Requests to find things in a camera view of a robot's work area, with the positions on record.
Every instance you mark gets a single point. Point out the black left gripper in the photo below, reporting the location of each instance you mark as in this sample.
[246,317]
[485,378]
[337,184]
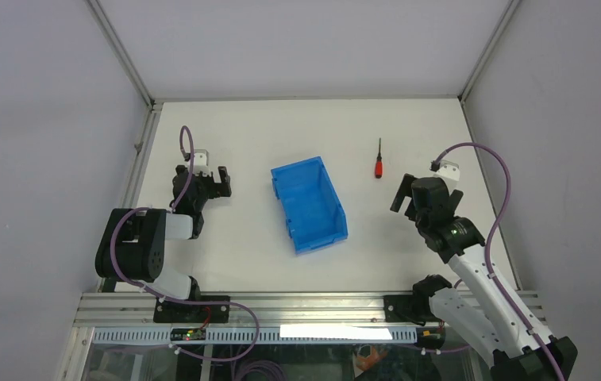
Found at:
[205,186]

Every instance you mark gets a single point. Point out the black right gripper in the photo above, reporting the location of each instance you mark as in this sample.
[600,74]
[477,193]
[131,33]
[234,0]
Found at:
[419,209]

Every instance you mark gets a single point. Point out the red handled screwdriver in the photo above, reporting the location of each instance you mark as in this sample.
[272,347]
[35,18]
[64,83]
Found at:
[378,169]

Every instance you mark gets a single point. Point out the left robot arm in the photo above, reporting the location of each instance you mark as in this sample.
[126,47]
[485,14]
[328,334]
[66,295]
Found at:
[132,246]

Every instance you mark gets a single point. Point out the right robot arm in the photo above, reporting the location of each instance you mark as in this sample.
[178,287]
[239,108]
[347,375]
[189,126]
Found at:
[511,340]

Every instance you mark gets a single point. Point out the blue plastic bin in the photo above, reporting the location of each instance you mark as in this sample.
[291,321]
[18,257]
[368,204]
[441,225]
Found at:
[314,216]

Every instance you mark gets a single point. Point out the orange object under table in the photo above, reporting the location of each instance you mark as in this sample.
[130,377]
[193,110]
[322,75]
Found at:
[367,356]

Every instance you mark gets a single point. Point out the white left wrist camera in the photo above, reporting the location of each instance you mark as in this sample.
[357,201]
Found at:
[200,160]

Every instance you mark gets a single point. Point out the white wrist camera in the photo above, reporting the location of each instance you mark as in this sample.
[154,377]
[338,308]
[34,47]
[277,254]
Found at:
[200,160]
[448,171]

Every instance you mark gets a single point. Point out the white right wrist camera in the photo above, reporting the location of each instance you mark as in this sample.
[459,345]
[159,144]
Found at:
[448,171]

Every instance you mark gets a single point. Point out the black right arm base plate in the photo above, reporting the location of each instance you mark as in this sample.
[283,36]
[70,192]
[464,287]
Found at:
[408,308]

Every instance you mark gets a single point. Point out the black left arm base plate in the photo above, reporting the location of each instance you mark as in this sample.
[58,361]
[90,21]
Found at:
[176,313]

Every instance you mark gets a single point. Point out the white slotted cable duct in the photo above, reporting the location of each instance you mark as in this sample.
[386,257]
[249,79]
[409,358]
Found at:
[284,334]

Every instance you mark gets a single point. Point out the aluminium frame rail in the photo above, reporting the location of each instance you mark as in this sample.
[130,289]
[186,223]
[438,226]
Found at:
[121,309]

